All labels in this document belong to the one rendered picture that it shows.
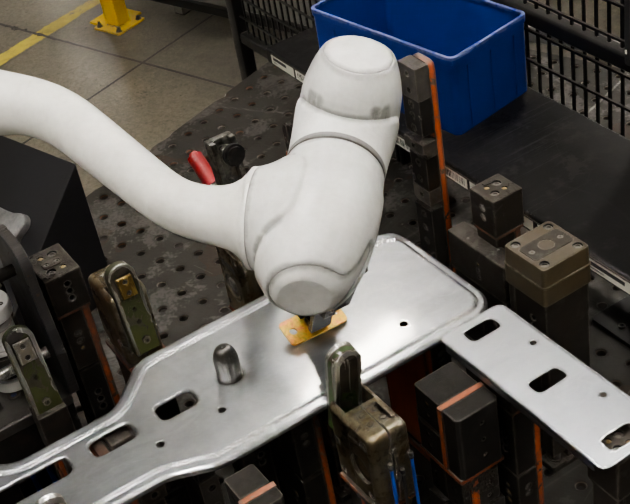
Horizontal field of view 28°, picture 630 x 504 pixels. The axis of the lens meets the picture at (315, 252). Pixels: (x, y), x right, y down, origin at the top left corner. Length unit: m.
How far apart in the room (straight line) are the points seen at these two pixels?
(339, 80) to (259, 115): 1.42
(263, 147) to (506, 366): 1.15
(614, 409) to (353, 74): 0.50
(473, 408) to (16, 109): 0.62
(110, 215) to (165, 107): 1.78
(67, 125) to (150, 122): 2.81
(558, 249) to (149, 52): 3.14
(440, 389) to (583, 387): 0.17
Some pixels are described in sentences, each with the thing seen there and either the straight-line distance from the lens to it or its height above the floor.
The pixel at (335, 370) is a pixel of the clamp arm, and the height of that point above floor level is 1.10.
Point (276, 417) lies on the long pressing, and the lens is 1.49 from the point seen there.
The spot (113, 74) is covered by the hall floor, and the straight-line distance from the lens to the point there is 4.49.
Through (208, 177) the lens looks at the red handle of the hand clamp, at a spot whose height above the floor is 1.13.
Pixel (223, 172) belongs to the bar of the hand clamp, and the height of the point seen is 1.18.
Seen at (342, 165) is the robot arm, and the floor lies 1.38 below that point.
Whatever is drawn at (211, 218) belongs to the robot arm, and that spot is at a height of 1.35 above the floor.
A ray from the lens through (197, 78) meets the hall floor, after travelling 4.33.
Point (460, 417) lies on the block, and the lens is 1.48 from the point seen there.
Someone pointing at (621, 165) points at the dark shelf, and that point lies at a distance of 1.77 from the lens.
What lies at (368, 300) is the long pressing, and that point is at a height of 1.00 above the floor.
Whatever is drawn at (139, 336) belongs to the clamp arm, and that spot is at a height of 1.01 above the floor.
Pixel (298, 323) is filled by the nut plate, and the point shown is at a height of 1.02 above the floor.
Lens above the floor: 2.03
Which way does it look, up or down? 37 degrees down
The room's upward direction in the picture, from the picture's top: 11 degrees counter-clockwise
